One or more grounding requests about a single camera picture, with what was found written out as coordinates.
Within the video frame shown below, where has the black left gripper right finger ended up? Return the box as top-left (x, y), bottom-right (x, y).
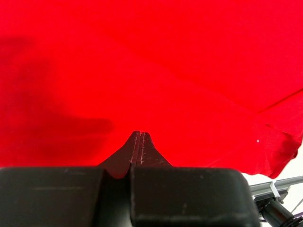
top-left (130, 132), bottom-right (259, 227)

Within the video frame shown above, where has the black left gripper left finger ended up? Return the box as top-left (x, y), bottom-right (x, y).
top-left (0, 131), bottom-right (140, 227)

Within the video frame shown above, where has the red t shirt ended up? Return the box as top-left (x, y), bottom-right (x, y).
top-left (0, 0), bottom-right (303, 178)

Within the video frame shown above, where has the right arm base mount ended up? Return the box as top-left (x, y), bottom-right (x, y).
top-left (253, 196), bottom-right (303, 227)

